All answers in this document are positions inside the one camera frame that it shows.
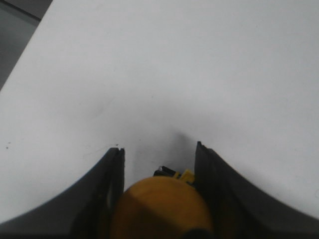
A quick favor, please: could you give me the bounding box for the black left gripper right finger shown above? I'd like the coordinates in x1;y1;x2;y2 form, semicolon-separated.
194;142;319;239

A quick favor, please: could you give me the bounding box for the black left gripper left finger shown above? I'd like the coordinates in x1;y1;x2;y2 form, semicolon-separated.
0;148;125;239

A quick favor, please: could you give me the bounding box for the yellow mushroom push button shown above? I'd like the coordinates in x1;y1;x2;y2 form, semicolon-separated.
110;166;214;239

